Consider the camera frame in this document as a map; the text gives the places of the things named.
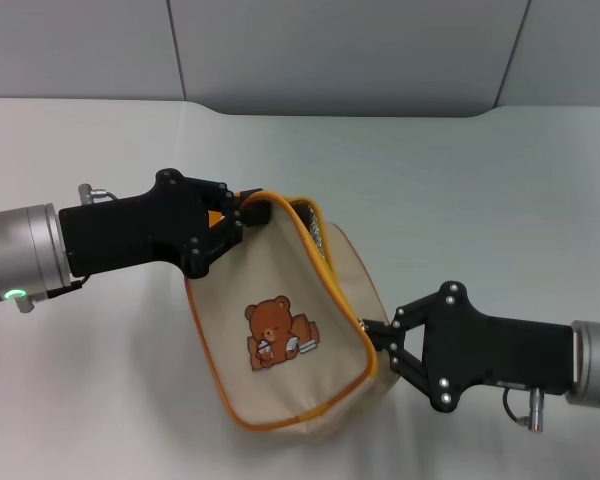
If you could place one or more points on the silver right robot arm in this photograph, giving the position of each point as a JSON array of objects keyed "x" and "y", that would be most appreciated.
[{"x": 597, "y": 365}]

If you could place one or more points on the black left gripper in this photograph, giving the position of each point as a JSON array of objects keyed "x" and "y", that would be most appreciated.
[{"x": 130, "y": 230}]

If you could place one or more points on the silver zipper pull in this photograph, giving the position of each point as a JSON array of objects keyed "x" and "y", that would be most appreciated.
[{"x": 364, "y": 326}]

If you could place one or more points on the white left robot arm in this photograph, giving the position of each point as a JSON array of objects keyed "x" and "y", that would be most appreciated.
[{"x": 25, "y": 250}]

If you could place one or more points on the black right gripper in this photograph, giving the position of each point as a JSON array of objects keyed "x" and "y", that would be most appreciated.
[{"x": 490, "y": 350}]

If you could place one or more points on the beige bear print food bag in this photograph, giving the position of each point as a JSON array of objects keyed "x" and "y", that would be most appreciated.
[{"x": 220, "y": 310}]

